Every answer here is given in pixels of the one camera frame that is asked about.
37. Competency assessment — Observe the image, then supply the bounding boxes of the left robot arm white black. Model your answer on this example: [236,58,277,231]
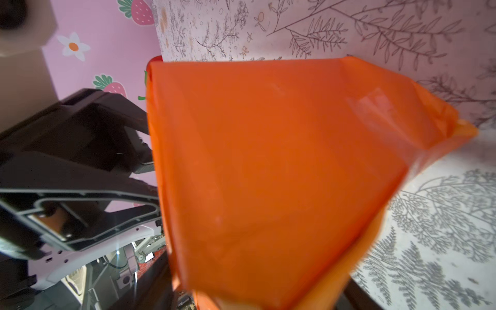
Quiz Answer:
[1,89,161,306]

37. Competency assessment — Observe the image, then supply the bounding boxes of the yellow orange wrapping paper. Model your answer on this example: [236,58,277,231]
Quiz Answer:
[147,57,478,309]

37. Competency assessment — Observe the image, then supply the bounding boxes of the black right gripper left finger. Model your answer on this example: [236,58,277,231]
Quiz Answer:
[109,254,174,310]

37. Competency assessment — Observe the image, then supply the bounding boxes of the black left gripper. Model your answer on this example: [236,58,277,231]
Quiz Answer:
[1,89,161,252]

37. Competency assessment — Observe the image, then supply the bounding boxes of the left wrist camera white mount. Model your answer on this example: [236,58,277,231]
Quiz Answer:
[1,0,58,132]

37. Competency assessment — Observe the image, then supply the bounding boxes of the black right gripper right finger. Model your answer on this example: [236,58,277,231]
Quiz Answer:
[342,279,382,310]

